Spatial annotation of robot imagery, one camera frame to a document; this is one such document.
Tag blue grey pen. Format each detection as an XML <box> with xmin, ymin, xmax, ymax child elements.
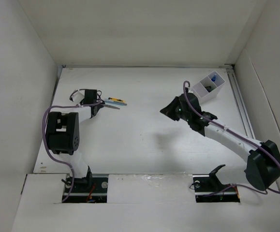
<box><xmin>104</xmin><ymin>100</ymin><xmax>127</xmax><ymax>106</ymax></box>

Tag aluminium side rail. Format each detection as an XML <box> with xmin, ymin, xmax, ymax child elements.
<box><xmin>224</xmin><ymin>65</ymin><xmax>255</xmax><ymax>139</ymax></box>

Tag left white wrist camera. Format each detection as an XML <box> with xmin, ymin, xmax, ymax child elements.
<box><xmin>69</xmin><ymin>89</ymin><xmax>85</xmax><ymax>104</ymax></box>

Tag black handled scissors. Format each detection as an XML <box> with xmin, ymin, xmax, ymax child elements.
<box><xmin>100</xmin><ymin>104</ymin><xmax>120</xmax><ymax>110</ymax></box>

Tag green highlighter marker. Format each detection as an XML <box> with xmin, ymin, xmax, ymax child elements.
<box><xmin>205</xmin><ymin>86</ymin><xmax>215</xmax><ymax>93</ymax></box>

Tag white three-compartment container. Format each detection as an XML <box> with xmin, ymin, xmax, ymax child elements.
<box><xmin>192</xmin><ymin>71</ymin><xmax>225</xmax><ymax>102</ymax></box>

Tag yellow black utility knife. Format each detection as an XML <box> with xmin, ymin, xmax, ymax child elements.
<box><xmin>108</xmin><ymin>97</ymin><xmax>125</xmax><ymax>103</ymax></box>

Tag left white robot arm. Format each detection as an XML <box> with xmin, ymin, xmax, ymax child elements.
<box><xmin>42</xmin><ymin>88</ymin><xmax>104</xmax><ymax>192</ymax></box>

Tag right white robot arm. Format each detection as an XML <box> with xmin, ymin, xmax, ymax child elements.
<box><xmin>160</xmin><ymin>93</ymin><xmax>280</xmax><ymax>191</ymax></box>

